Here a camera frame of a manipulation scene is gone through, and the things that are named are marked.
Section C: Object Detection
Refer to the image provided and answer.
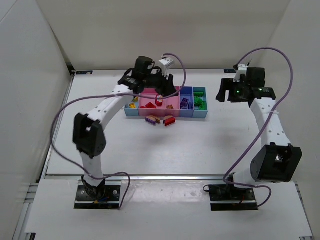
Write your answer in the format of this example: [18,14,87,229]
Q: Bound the red heart lego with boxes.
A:
[155,95,163,107]

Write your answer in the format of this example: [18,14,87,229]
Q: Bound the purple flower lego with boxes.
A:
[180,97,190,110]

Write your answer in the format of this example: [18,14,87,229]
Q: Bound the red lego brick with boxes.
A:
[163,115,176,127]

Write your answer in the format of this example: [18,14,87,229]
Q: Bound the green lego brick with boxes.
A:
[193,91,207,111]

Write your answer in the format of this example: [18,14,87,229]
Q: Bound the purple brown lego piece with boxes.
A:
[145,115,161,125]

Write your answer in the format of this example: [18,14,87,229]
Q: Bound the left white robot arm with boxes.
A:
[72,55,177,187]

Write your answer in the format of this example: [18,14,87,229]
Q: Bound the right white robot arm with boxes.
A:
[216,64,302,189]

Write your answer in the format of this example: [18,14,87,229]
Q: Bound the small pink bin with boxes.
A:
[164,92,180,117]

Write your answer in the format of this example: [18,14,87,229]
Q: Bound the orange brown lego in bin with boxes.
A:
[166,104,174,110]

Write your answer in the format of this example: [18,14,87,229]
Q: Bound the dark blue bin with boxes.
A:
[179,86,194,118]

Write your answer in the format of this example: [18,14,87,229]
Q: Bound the light blue right bin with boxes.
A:
[193,87,208,119]

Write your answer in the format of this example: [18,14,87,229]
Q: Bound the light blue bin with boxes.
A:
[193,87,208,119]
[124,101,139,117]

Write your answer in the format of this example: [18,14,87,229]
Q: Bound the light blue left bin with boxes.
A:
[124,101,139,117]

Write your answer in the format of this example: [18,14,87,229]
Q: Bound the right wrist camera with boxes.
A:
[233,64,249,83]

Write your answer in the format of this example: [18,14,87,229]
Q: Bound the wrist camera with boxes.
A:
[233,64,249,83]
[157,57,175,77]

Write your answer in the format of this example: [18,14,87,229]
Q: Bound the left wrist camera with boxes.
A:
[157,57,175,77]

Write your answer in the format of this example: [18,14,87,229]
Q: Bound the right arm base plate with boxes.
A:
[203,184,258,212]

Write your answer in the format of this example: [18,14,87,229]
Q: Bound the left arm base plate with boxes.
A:
[73,180,122,210]

